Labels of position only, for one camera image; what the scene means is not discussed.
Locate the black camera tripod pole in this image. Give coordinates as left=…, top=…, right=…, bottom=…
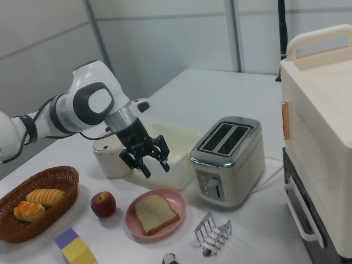
left=276, top=0, right=288, bottom=83

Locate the cream and chrome toaster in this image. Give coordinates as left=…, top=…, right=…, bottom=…
left=189, top=115, right=266, bottom=212

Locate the metal toast rack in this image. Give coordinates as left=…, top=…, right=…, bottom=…
left=194, top=211, right=233, bottom=258

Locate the long ridged bread roll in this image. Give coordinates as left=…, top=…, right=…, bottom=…
left=26, top=188, right=66, bottom=208

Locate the brown wicker basket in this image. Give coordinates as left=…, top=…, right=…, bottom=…
left=0, top=165, right=80, bottom=244

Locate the bread slice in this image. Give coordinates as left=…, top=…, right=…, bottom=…
left=134, top=194, right=181, bottom=237

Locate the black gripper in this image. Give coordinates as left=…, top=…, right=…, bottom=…
left=114, top=120, right=172, bottom=179

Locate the white open plastic bin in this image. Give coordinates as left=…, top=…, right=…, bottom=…
left=131, top=123, right=202, bottom=193

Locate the cream toy kitchen cabinet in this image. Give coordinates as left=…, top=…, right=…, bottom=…
left=279, top=24, right=352, bottom=258

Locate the red apple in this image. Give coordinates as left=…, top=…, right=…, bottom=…
left=90, top=191, right=117, bottom=219

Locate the brown drawer with white handle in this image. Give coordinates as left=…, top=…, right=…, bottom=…
left=282, top=147, right=352, bottom=264

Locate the pink plate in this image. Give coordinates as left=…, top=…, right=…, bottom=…
left=125, top=188, right=187, bottom=239

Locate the small white lidded trash can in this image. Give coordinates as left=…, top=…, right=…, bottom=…
left=92, top=131, right=135, bottom=179

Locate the purple foam block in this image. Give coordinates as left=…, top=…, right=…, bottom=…
left=54, top=227, right=80, bottom=251

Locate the yellow foam block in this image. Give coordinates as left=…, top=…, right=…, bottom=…
left=60, top=236, right=97, bottom=264

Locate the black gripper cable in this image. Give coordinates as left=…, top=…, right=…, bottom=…
left=0, top=98, right=118, bottom=166

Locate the white toaster power cord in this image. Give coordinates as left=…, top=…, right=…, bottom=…
left=250, top=162, right=285, bottom=193

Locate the panda toy figure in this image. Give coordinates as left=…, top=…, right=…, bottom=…
left=162, top=252, right=184, bottom=264

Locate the short glazed bread roll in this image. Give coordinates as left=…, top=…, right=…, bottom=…
left=13, top=200, right=46, bottom=223

